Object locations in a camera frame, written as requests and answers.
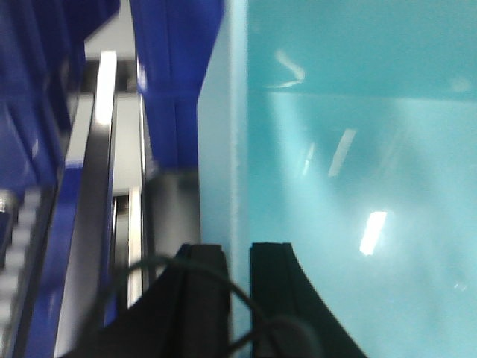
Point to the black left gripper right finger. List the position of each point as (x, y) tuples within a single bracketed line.
[(280, 287)]

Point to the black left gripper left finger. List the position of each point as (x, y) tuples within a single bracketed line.
[(182, 314)]

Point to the light cyan plastic bin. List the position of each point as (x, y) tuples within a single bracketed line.
[(348, 129)]

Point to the white roller track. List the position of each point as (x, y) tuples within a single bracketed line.
[(18, 218)]

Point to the dark blue bin upper left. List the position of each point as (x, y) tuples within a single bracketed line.
[(174, 42)]

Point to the steel lane divider rail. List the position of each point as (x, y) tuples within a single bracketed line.
[(87, 263)]

